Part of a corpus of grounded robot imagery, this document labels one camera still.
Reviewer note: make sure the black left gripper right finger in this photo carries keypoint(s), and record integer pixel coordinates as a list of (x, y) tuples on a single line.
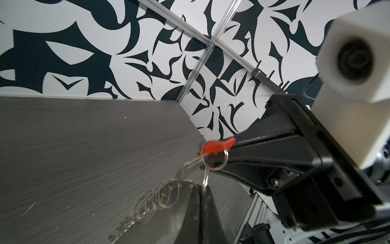
[(212, 231)]

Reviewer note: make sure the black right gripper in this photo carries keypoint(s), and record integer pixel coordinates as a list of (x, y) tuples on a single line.
[(291, 156)]

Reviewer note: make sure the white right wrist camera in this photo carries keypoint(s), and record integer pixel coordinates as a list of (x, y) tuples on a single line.
[(354, 66)]

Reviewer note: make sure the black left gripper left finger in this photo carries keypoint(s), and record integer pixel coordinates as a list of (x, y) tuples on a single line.
[(190, 232)]

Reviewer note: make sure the black wall hook rail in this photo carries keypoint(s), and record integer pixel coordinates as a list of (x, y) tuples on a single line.
[(266, 81)]

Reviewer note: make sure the red key tag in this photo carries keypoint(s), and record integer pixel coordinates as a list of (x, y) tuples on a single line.
[(215, 146)]

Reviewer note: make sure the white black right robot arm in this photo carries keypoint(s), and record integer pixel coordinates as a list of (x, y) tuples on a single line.
[(335, 231)]

